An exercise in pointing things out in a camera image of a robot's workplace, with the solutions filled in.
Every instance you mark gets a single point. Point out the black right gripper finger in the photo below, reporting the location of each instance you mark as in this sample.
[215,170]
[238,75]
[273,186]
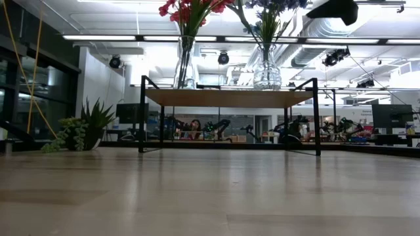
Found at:
[338,10]

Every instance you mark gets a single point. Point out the blue artificial flower bunch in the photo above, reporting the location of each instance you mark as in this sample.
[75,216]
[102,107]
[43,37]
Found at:
[269,27]

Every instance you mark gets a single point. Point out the tall patterned glass vase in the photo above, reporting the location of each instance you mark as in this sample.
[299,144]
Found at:
[267,73]

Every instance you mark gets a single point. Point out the red artificial flower bunch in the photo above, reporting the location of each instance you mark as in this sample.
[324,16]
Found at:
[219,6]
[182,14]

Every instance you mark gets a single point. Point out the small clear glass vase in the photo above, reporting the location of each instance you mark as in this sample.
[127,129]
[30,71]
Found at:
[185,70]

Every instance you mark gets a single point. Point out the black background robot arm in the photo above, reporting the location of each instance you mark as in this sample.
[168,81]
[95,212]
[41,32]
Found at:
[251,131]
[218,126]
[295,128]
[344,126]

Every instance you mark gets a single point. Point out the black ceiling spotlight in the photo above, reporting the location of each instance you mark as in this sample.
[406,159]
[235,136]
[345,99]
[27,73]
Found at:
[365,83]
[223,58]
[115,62]
[334,57]

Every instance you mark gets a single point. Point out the black computer monitor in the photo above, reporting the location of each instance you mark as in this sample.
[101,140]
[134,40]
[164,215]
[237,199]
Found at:
[392,116]
[131,113]

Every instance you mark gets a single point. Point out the person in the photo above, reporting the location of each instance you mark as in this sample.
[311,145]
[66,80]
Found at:
[196,127]

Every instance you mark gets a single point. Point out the green artificial succulent plant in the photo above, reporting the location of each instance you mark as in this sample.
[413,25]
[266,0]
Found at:
[92,128]

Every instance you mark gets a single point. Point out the silver ventilation duct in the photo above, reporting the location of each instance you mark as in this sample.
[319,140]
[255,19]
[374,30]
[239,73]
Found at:
[315,39]

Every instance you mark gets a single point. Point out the black aluminium table frame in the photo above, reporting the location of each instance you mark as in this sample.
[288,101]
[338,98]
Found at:
[361,150]

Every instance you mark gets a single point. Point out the wooden shelf with black frame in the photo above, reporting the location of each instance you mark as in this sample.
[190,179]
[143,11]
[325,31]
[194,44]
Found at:
[213,98]

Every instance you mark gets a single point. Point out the overhead frame light bar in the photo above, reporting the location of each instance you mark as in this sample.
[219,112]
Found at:
[98,38]

